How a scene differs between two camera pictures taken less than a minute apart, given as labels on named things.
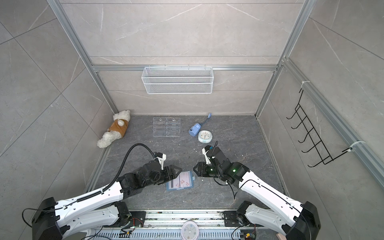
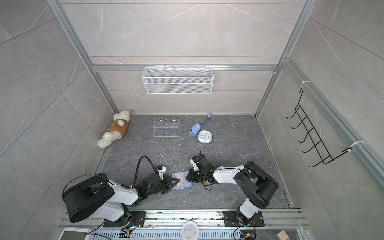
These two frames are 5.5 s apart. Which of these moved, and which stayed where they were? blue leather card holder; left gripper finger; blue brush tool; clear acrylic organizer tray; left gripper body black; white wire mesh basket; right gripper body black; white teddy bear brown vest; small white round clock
Moved: left gripper finger; left gripper body black; right gripper body black
Stayed: white wire mesh basket; blue leather card holder; clear acrylic organizer tray; blue brush tool; white teddy bear brown vest; small white round clock
